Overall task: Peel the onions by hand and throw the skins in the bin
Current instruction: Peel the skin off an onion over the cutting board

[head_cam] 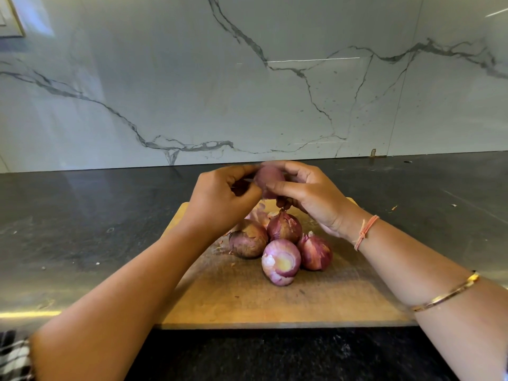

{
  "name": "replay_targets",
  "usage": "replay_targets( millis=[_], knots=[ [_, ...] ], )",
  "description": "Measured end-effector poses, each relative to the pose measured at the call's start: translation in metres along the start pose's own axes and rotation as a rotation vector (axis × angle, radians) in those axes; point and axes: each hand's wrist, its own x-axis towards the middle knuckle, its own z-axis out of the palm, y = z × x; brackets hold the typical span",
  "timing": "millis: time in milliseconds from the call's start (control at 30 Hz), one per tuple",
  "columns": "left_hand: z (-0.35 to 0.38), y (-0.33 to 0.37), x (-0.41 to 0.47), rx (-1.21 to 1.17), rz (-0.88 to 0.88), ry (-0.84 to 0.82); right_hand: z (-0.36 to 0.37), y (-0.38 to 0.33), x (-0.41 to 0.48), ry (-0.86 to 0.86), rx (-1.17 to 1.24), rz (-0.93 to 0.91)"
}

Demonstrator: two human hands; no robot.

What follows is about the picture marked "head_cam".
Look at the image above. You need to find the pile of onion peels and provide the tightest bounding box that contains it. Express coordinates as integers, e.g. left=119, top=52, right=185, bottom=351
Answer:
left=244, top=204, right=277, bottom=227

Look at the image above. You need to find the orange thread bracelet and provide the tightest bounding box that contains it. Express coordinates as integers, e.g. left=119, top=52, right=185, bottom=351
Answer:
left=353, top=215, right=380, bottom=252

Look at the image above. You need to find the red onion with pale patch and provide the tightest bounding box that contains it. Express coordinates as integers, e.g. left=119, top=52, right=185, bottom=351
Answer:
left=261, top=239, right=303, bottom=287

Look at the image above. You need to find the black white plaid sleeve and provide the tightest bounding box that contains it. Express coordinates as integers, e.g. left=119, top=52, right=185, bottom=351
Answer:
left=0, top=329, right=34, bottom=381

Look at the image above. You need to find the person's right hand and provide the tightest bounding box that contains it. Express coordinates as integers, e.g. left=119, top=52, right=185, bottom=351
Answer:
left=264, top=161, right=370, bottom=241

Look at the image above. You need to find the gold bangle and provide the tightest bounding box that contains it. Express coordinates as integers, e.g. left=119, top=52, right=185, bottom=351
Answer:
left=410, top=270, right=481, bottom=313

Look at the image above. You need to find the person's right forearm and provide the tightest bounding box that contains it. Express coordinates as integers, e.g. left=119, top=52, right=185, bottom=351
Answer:
left=345, top=220, right=508, bottom=381

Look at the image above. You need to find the person's left hand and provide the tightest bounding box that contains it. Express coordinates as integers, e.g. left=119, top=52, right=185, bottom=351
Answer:
left=186, top=163, right=265, bottom=241

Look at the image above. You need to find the wooden cutting board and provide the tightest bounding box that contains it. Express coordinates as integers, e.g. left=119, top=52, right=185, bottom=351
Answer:
left=156, top=197, right=418, bottom=330

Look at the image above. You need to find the white wall switch plate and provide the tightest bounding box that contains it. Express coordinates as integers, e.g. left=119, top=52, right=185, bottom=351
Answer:
left=0, top=0, right=25, bottom=39

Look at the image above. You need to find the brownish red onion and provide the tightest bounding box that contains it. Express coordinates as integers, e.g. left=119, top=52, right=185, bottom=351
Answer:
left=229, top=220, right=271, bottom=259

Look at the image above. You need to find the small red onion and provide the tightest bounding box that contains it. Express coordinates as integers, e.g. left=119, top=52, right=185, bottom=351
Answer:
left=252, top=161, right=288, bottom=200

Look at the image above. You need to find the person's left forearm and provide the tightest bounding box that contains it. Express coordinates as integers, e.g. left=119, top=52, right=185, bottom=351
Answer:
left=30, top=228, right=219, bottom=381

